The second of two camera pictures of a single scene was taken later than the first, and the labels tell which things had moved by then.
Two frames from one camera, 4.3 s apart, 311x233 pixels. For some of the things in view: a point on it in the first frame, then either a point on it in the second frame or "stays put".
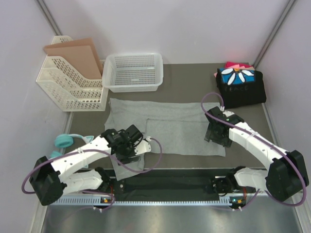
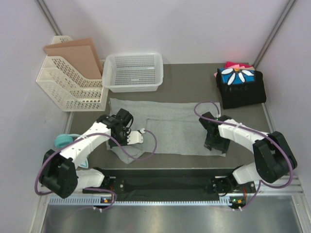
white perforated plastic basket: (132, 72) stays put
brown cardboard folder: (80, 56) stays put
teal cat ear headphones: (66, 141) stays put
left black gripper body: (128, 156) to (122, 137)
